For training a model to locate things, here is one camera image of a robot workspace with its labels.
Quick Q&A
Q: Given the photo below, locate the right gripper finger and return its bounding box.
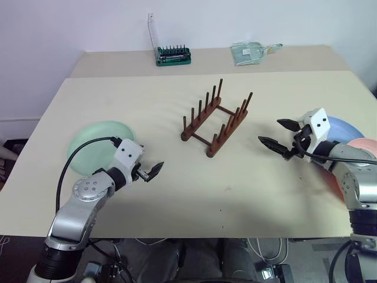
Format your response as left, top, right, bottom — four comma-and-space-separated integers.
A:
257, 136, 292, 157
277, 118, 303, 133

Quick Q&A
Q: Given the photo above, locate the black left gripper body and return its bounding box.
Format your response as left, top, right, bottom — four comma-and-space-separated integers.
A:
131, 161, 150, 182

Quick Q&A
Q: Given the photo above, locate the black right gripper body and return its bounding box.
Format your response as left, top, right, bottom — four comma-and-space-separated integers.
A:
284, 124, 313, 162

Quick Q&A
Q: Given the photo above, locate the brown wooden dish rack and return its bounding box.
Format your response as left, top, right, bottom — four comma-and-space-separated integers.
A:
180, 78, 254, 159

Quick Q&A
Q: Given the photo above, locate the blue plate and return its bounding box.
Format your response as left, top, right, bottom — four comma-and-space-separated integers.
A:
325, 116, 366, 146

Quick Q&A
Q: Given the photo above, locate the red plate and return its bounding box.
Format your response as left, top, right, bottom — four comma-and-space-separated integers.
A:
316, 137, 377, 205

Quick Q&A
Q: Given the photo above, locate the green plate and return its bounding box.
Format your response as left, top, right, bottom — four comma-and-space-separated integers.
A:
67, 120, 137, 175

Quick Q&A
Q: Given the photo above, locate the green screwdriver bit set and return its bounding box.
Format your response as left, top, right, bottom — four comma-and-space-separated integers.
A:
147, 12, 193, 67

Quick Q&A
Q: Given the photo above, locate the dark rounded shape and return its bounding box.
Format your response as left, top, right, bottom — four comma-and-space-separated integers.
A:
220, 238, 260, 281

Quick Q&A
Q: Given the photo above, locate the black box under table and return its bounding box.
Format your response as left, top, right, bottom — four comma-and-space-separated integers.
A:
255, 264, 294, 283

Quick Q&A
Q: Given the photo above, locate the dark box beside table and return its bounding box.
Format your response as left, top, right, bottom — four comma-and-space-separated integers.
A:
3, 138, 28, 154

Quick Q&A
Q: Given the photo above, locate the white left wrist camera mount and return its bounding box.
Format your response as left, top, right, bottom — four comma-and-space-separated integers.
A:
113, 139, 145, 186

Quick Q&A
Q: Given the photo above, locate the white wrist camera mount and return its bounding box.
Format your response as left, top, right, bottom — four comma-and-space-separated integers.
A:
113, 139, 145, 186
296, 107, 335, 172

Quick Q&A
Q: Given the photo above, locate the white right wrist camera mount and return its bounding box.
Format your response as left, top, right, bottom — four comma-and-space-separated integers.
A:
296, 107, 335, 172

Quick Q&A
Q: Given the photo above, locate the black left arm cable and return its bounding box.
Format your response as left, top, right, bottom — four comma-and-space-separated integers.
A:
55, 136, 123, 213

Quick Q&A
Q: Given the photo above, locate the white cable under table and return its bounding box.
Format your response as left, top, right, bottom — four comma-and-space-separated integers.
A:
246, 237, 290, 261

